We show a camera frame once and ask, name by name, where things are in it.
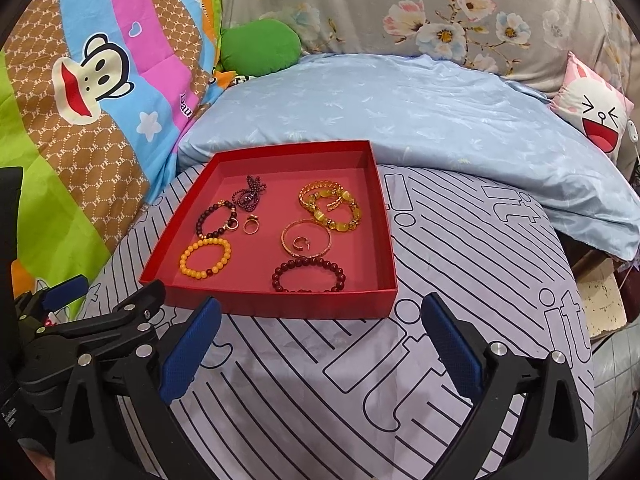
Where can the green cushion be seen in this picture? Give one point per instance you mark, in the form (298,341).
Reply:
(260,45)

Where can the pink bunny face pillow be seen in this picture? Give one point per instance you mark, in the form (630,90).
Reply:
(595,115)

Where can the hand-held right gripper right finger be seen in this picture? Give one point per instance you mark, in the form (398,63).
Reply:
(452,355)

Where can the light blue quilt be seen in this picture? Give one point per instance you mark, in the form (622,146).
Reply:
(450,110)

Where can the red cardboard box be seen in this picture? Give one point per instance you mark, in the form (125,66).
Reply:
(300,305)

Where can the gold hook earring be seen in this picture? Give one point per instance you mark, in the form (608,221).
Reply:
(296,243)

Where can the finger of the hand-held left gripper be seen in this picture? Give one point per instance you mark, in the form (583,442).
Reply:
(125,310)
(65,290)

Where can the cartoon monkey blanket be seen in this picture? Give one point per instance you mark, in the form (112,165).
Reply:
(75,10)

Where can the thin gold bangle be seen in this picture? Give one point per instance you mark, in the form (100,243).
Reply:
(285,246)

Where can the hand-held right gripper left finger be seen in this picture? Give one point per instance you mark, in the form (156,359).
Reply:
(192,355)

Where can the worn cardboard box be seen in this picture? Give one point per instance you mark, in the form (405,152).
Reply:
(605,300)

